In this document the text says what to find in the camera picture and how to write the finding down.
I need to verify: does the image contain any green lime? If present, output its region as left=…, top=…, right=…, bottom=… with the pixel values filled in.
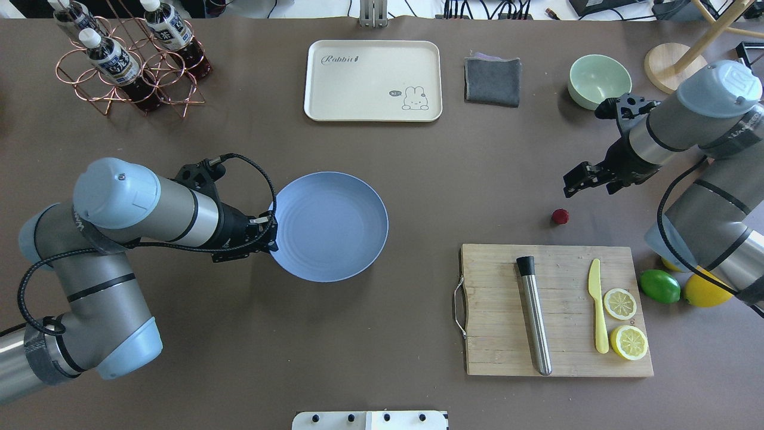
left=639, top=269, right=682, bottom=304

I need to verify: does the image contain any copper wire bottle rack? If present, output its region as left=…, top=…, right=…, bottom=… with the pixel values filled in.
left=55, top=17, right=207, bottom=119

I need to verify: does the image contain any blue plate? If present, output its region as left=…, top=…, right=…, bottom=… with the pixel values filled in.
left=271, top=171, right=389, bottom=282

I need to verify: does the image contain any yellow plastic knife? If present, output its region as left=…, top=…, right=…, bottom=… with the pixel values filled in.
left=587, top=259, right=609, bottom=354

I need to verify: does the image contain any grey folded cloth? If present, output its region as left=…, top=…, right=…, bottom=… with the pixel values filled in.
left=464, top=52, right=523, bottom=108

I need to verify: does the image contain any upper whole yellow lemon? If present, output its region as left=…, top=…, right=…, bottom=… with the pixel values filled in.
left=661, top=257, right=688, bottom=273

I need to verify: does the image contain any wooden cup stand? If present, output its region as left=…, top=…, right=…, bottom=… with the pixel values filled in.
left=643, top=1, right=763, bottom=94

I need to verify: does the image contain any red strawberry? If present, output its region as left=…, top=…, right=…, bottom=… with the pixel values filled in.
left=551, top=208, right=570, bottom=225

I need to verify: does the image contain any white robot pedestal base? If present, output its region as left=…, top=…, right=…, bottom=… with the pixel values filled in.
left=291, top=409, right=449, bottom=429

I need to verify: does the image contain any lower lemon half slice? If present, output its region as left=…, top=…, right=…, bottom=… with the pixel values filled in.
left=609, top=325, right=648, bottom=360

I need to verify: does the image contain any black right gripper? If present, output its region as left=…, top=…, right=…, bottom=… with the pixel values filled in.
left=563, top=94, right=660, bottom=198

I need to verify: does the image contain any top drink bottle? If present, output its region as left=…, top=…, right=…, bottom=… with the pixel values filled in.
left=79, top=28, right=163, bottom=112

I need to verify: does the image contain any upper lemon half slice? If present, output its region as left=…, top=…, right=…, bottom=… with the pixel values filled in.
left=603, top=288, right=637, bottom=321

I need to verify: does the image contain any whole yellow lemon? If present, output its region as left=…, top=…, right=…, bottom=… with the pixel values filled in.
left=684, top=274, right=734, bottom=308
left=661, top=257, right=688, bottom=273

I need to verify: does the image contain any cream rabbit tray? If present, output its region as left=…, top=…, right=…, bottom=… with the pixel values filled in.
left=303, top=40, right=443, bottom=122

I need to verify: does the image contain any lemon half slice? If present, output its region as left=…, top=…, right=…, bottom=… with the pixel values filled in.
left=603, top=288, right=637, bottom=321
left=609, top=325, right=648, bottom=360

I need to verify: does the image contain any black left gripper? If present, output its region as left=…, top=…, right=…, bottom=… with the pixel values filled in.
left=174, top=158, right=278, bottom=262

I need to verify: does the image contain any steel muddler black tip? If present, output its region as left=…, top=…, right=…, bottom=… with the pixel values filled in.
left=516, top=256, right=552, bottom=376

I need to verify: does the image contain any green bowl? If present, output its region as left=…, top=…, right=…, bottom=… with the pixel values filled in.
left=567, top=54, right=632, bottom=110

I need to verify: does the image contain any lower whole yellow lemon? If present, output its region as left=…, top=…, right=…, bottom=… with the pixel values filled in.
left=684, top=274, right=734, bottom=308

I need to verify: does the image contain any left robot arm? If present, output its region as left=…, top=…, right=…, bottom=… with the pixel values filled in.
left=2, top=154, right=278, bottom=404

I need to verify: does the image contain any bamboo cutting board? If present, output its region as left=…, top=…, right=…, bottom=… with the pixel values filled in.
left=460, top=243, right=653, bottom=378

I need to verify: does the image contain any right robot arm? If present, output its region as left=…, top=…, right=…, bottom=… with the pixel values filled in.
left=563, top=60, right=763, bottom=314

